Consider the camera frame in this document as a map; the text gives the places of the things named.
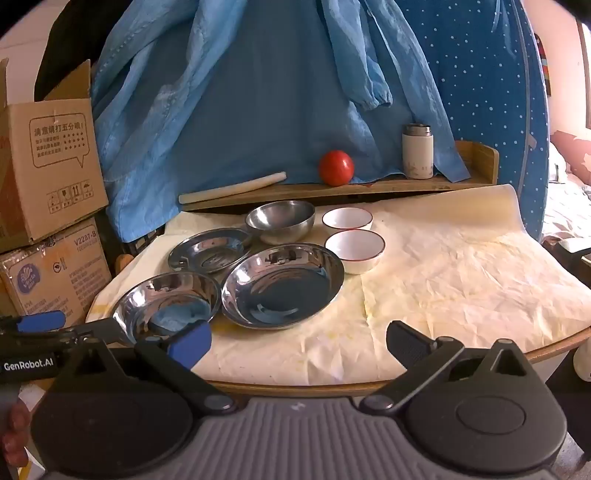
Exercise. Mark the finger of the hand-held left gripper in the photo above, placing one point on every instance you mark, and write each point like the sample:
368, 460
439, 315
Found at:
99, 331
41, 321

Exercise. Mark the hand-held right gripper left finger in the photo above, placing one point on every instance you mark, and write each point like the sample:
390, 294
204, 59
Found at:
189, 344

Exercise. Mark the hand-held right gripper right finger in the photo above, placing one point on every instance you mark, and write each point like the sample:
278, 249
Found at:
406, 344

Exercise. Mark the white bowl with red rim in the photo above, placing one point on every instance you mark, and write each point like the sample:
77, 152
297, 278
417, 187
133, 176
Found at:
346, 218
354, 247

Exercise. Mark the deep steel bowl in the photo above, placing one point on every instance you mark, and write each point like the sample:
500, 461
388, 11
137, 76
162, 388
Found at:
281, 221

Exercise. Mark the person's left hand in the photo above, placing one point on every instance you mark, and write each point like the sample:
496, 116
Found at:
14, 429

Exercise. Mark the sealed cardboard box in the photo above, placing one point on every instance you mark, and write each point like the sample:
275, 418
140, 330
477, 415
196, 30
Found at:
60, 277

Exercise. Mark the orange wooden knob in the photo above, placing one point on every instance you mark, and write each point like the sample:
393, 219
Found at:
123, 262

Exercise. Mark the cream table cloth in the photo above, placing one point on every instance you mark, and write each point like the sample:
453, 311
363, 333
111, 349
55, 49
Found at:
461, 286

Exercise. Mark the black plastic crate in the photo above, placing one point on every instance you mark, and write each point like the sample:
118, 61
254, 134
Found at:
138, 235

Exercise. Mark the open cardboard box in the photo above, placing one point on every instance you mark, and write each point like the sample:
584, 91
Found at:
46, 184

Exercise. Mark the wooden shelf board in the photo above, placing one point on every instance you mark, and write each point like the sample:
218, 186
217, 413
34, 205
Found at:
392, 187

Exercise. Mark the white stick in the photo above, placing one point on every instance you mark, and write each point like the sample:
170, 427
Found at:
231, 187

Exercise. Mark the red tomato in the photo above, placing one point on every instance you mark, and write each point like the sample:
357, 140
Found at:
336, 168

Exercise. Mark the white paper cup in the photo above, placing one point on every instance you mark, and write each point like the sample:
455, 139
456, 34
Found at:
417, 154

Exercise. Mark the white bed sheet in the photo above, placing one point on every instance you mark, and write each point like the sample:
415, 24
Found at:
563, 212

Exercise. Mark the pink bedding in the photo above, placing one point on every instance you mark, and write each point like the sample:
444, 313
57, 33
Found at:
575, 152

